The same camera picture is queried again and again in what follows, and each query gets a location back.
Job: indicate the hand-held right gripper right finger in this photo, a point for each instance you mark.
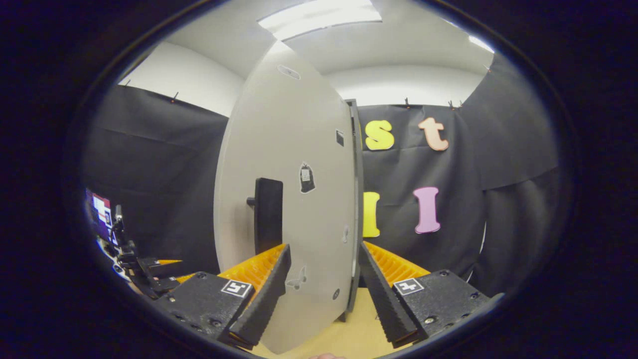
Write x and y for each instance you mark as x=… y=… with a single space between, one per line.
x=384 y=299

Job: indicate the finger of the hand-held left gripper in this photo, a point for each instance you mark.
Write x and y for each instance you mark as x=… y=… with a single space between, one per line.
x=167 y=285
x=154 y=267

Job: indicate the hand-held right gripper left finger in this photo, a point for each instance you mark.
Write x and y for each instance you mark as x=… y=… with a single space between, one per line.
x=264 y=304

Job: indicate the beige cabinet door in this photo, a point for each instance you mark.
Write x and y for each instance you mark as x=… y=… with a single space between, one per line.
x=299 y=124

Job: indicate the black backdrop cloth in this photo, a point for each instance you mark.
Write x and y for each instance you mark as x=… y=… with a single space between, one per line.
x=164 y=174

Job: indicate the ceiling light panel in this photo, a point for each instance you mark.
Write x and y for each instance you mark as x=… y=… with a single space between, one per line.
x=481 y=44

